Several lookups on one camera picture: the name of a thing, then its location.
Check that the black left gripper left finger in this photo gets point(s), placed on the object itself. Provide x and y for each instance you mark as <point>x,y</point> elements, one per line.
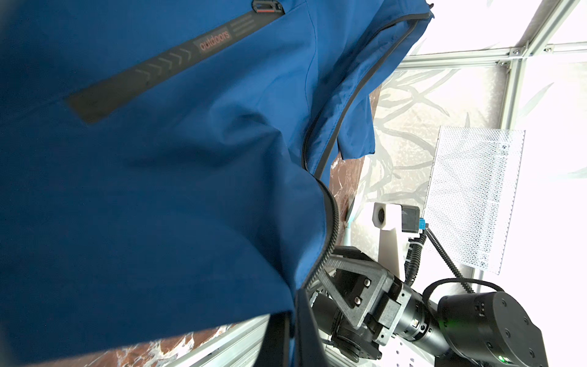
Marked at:
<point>275,347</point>

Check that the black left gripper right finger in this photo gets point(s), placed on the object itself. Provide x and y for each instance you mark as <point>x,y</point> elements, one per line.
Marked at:
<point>308,346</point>

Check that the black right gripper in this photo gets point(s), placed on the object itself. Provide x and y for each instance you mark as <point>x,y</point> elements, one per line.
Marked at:
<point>358,305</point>

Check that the blue zip-up jacket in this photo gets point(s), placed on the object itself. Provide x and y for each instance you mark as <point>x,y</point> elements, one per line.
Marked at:
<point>165,164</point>

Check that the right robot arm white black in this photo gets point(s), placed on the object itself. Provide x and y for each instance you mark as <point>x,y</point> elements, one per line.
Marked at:
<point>478,329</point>

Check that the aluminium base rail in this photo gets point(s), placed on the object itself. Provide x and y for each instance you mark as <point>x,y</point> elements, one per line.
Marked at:
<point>237,346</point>

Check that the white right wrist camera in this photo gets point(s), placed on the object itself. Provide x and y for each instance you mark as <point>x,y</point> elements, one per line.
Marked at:
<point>398,224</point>

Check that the white wire mesh basket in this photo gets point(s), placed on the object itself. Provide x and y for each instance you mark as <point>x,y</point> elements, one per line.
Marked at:
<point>471,194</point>

